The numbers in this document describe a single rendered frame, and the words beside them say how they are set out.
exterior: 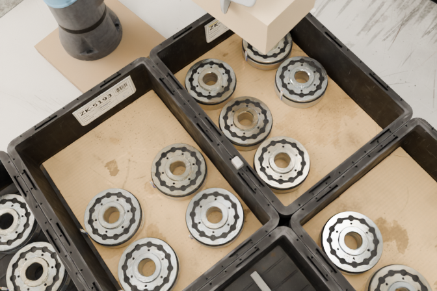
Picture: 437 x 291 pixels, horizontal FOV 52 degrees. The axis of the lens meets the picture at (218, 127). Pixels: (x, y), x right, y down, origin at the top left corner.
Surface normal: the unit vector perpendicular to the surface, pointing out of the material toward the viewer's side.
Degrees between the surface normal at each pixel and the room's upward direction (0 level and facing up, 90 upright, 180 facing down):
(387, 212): 0
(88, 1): 90
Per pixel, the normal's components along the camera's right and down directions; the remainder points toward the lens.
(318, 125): -0.05, -0.40
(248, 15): -0.68, 0.68
